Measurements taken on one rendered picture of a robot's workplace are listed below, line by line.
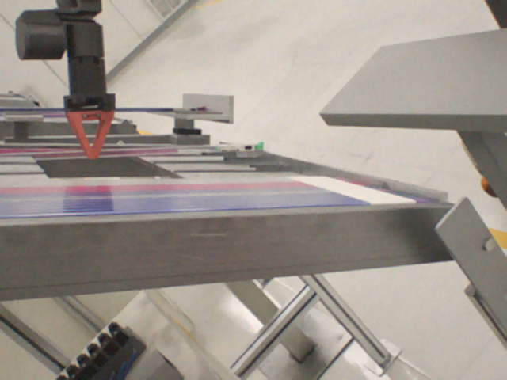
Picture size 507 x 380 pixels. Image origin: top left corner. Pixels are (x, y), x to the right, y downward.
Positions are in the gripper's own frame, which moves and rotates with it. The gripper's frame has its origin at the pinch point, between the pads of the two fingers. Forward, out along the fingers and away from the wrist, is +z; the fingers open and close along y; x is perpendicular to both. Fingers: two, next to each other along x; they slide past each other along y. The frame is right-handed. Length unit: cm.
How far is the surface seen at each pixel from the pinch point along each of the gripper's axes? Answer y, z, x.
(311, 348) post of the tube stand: -48, 63, 65
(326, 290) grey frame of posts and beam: -23, 38, 56
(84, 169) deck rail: -19.3, 4.3, 1.6
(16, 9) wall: -756, -130, 44
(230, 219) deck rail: 48.8, 2.9, 3.3
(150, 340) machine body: -3.4, 33.6, 8.1
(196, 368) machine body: 14.3, 32.2, 10.5
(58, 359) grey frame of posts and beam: -22.7, 41.7, -5.8
